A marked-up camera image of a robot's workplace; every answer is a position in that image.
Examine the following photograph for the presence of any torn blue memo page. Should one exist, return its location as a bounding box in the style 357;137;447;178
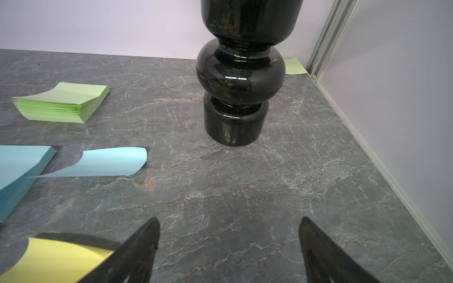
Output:
42;147;147;178

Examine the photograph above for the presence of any torn yellow memo page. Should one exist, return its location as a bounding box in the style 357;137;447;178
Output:
1;238;113;283

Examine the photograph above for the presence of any green memo pad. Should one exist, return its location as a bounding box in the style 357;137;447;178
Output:
12;82;110;123

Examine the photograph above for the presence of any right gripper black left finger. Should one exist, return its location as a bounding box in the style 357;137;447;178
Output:
80;217;160;283

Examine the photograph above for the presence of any torn green memo page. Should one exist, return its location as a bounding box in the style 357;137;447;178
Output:
284;57;308;75

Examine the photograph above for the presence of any blue memo pad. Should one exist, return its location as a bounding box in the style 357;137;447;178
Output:
1;145;57;222

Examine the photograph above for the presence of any black glossy vase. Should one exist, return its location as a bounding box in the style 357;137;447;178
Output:
196;0;302;147

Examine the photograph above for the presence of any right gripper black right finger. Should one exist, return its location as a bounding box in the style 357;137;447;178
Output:
298;216;378;283

